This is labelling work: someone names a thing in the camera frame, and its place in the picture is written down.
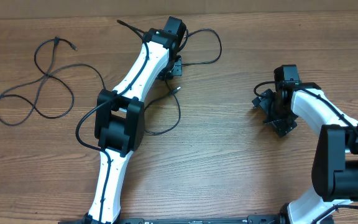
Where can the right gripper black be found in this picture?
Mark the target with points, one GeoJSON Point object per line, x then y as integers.
{"type": "Point", "coordinates": [283, 126]}

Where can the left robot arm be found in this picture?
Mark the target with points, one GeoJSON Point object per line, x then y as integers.
{"type": "Point", "coordinates": [120, 121]}

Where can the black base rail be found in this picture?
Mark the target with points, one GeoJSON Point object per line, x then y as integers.
{"type": "Point", "coordinates": [194, 221]}

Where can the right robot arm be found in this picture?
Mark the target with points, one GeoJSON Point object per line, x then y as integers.
{"type": "Point", "coordinates": [335, 167]}

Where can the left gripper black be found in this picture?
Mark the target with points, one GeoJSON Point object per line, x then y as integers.
{"type": "Point", "coordinates": [178, 70]}

